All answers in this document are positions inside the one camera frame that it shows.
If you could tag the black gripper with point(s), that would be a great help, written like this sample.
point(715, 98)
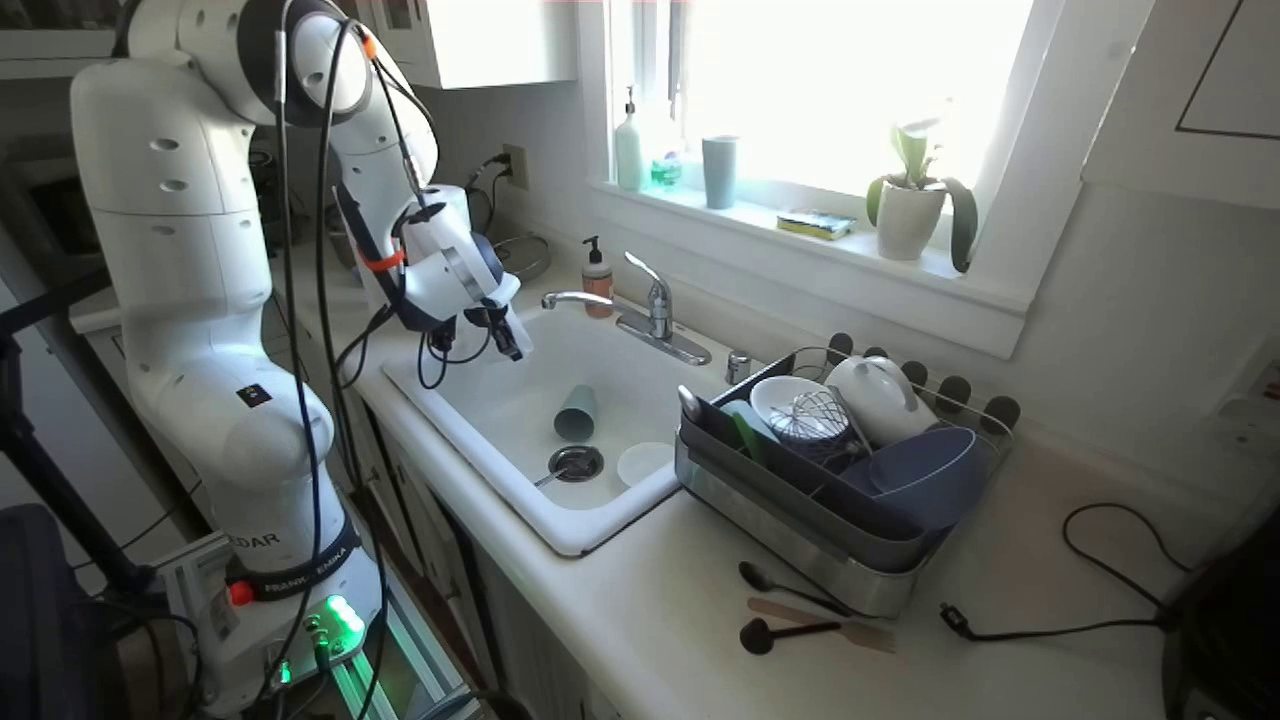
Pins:
point(476, 315)

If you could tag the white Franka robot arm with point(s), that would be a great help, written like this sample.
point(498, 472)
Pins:
point(187, 201)

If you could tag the robot base stand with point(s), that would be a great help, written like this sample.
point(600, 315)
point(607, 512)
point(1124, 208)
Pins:
point(320, 642)

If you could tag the white kitchen sink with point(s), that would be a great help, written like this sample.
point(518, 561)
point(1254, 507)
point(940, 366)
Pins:
point(506, 413)

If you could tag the orange hand soap bottle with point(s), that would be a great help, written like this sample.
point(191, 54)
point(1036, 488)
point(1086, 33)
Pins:
point(596, 278)

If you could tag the metal sink drain strainer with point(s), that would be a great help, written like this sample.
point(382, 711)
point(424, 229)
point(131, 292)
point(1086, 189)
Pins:
point(572, 461)

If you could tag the metal spoon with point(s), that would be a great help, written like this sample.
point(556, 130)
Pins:
point(546, 477)

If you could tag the chrome sink faucet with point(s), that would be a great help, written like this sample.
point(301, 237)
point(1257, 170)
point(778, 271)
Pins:
point(654, 322)

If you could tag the pale green pump bottle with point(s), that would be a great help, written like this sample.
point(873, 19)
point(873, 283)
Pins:
point(628, 151)

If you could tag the white base cabinet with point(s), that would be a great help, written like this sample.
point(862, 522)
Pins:
point(455, 561)

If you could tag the small teal glass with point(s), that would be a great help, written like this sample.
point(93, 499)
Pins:
point(666, 170)

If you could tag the small chrome sink cap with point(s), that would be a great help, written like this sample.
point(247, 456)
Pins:
point(743, 366)

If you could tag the teal tumbler standing upright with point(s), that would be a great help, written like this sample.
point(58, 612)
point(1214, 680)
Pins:
point(716, 174)

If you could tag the yellow green sponge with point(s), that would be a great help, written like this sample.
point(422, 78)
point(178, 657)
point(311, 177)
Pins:
point(814, 224)

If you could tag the black round knob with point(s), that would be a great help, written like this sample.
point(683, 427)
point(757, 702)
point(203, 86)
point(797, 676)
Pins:
point(840, 346)
point(955, 394)
point(1000, 411)
point(915, 373)

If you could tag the grey metal dish rack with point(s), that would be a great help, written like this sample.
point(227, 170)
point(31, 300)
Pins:
point(803, 522)

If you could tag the black kitchen utensil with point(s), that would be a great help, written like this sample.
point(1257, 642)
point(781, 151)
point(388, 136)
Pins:
point(766, 577)

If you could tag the white ceramic pitcher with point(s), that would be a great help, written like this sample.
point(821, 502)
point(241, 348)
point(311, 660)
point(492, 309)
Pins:
point(883, 396)

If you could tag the black ladle spoon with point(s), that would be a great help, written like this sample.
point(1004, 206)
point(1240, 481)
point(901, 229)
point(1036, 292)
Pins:
point(781, 634)

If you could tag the bright kitchen window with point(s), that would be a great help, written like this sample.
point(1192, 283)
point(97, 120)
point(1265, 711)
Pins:
point(840, 93)

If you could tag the white plant pot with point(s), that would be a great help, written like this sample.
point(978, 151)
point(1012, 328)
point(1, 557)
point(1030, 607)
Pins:
point(911, 220)

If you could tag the blue bowl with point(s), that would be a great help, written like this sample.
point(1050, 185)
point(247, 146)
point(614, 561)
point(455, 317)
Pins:
point(923, 477)

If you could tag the green orchid plant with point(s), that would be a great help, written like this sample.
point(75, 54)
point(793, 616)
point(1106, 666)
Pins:
point(915, 146)

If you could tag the black tripod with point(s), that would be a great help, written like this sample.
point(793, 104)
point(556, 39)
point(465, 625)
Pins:
point(55, 481)

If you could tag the dark fabric chair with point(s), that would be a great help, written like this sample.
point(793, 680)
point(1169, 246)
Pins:
point(47, 625)

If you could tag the black countertop appliance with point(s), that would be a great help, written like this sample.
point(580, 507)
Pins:
point(1224, 625)

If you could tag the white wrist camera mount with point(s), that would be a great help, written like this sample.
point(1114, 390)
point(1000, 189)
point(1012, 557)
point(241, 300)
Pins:
point(503, 290)

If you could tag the wall power outlet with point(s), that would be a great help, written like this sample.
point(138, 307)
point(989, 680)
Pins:
point(515, 164)

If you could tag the white wall cabinet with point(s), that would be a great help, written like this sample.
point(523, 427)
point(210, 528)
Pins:
point(492, 41)
point(1224, 80)

